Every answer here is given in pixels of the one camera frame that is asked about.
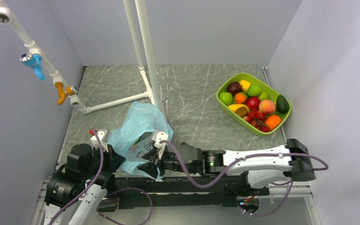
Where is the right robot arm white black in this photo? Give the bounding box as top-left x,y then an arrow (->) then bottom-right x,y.
137,139 -> 316,195

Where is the white pipe with taps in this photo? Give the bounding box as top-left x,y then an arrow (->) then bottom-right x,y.
0,0 -> 83,107

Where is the dark purple fake plum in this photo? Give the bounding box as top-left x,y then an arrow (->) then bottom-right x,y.
226,82 -> 243,97

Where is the orange tap valve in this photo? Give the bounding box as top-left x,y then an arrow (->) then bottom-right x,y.
55,82 -> 77,105

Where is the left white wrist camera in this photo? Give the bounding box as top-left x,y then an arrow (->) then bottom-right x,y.
89,129 -> 112,152

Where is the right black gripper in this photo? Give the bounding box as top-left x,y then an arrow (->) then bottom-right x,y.
138,144 -> 198,177

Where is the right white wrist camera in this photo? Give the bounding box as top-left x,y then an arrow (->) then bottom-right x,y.
151,130 -> 169,160

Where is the orange fake tangerine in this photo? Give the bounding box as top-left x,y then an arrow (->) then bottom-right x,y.
264,115 -> 282,131

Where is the steel wrench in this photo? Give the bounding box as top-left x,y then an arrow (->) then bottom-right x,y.
160,96 -> 167,118

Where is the yellow fake lemon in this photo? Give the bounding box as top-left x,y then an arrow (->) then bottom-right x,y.
239,80 -> 251,92

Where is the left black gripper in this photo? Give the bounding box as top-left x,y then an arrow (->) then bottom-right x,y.
82,142 -> 126,179

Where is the dark green fake avocado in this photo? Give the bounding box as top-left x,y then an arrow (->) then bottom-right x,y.
276,95 -> 290,114

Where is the red fake apple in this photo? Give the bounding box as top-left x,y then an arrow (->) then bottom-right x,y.
246,97 -> 261,110

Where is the light green fake lime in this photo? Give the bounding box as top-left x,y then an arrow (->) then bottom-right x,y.
258,90 -> 270,101

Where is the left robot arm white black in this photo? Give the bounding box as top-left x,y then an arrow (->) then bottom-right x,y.
44,143 -> 126,225

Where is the red fake cherry bunch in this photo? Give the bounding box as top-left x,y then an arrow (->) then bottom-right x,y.
243,110 -> 271,133

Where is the small orange fake fruit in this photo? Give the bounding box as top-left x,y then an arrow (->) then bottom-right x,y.
234,92 -> 248,104

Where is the bumpy green fake fruit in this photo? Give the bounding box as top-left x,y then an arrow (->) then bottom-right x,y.
247,84 -> 262,97

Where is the green fake apple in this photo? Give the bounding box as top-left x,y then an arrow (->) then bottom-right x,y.
218,92 -> 233,106

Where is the light blue plastic bag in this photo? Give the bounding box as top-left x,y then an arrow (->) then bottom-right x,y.
108,101 -> 173,180

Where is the fake peach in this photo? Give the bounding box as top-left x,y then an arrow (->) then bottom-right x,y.
258,100 -> 276,114

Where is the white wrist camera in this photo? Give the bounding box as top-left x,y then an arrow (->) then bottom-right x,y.
151,130 -> 169,160
89,129 -> 112,152

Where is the yellow fake mango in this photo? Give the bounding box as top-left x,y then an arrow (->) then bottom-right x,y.
228,104 -> 250,118

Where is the white PVC pipe stand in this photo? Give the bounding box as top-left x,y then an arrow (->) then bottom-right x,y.
74,0 -> 168,120

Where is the blue tap valve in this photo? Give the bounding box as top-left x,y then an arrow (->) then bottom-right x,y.
19,52 -> 45,81

